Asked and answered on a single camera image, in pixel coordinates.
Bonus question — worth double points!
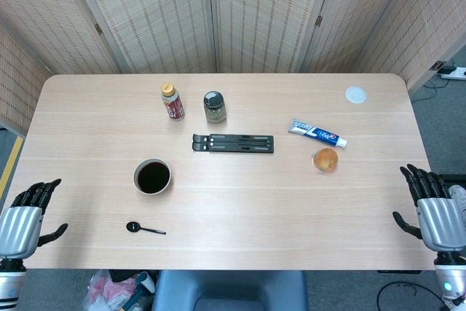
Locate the white round table grommet cap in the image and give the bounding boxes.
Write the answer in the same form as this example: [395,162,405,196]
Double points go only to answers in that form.
[344,85,368,104]

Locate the black plastic spoon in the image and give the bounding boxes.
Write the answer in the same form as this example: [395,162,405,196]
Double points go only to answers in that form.
[126,221,167,235]

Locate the small red-label bottle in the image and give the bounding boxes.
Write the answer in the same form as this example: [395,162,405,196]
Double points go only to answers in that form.
[160,82,186,122]

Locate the woven folding screen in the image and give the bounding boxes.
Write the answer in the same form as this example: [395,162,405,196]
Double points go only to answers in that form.
[0,0,466,135]

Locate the dark padded seat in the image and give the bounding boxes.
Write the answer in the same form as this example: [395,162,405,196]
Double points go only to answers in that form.
[151,269,309,311]

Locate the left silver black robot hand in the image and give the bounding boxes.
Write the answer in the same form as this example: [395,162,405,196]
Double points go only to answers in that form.
[0,178,69,259]

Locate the blue white toothpaste tube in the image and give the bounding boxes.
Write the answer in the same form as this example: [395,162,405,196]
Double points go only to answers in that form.
[288,118,348,149]

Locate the black folding laptop stand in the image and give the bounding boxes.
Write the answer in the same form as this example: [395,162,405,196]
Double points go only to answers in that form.
[191,133,275,154]

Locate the cup of dark coffee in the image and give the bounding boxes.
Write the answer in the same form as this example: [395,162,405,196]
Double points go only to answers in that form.
[133,158,173,196]

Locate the black floor cable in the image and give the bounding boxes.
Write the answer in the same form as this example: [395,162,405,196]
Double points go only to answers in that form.
[376,281,443,311]

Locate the plastic bag with clutter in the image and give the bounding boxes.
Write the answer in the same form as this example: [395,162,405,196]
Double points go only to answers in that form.
[87,269,157,311]

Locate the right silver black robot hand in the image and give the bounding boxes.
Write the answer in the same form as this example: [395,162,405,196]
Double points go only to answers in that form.
[392,164,463,253]

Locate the orange jelly cup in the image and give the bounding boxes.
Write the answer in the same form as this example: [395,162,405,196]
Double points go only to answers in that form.
[311,147,339,176]

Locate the glass jar with black lid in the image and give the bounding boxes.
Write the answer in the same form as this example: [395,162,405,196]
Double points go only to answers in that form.
[202,90,227,125]

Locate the white power strip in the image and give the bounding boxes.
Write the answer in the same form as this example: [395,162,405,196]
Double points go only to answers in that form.
[438,66,466,81]

